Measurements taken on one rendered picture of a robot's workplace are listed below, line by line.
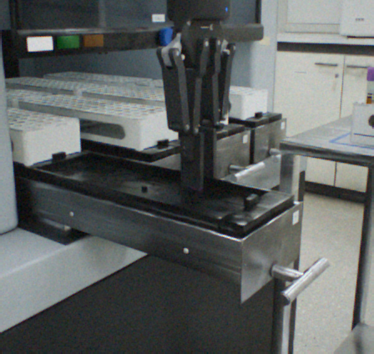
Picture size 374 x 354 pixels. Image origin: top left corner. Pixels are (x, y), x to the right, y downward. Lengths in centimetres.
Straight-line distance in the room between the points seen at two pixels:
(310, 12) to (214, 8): 312
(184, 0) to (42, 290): 38
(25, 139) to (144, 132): 18
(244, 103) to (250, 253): 55
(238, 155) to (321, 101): 207
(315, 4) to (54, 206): 315
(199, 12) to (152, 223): 23
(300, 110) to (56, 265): 252
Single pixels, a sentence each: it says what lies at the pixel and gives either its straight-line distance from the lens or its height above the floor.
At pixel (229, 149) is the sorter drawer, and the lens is 94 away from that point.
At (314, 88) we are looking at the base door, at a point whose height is 63.
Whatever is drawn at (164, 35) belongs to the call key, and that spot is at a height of 98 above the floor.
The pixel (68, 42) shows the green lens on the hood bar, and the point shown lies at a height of 98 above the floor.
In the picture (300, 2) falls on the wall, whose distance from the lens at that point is 374.
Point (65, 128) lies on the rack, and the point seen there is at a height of 86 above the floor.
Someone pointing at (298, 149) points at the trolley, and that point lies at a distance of 84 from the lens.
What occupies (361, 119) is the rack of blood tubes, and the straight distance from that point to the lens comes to 86.
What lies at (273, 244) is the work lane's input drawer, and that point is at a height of 78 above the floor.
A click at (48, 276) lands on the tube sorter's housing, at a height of 71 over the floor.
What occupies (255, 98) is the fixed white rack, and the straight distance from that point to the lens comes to 107.
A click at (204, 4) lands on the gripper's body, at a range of 59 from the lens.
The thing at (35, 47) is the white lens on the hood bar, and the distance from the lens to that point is 68.
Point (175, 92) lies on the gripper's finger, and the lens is 59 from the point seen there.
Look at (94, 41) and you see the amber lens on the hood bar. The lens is 75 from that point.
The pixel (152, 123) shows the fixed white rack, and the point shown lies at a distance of 81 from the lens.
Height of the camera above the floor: 101
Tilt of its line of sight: 16 degrees down
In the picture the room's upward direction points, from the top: straight up
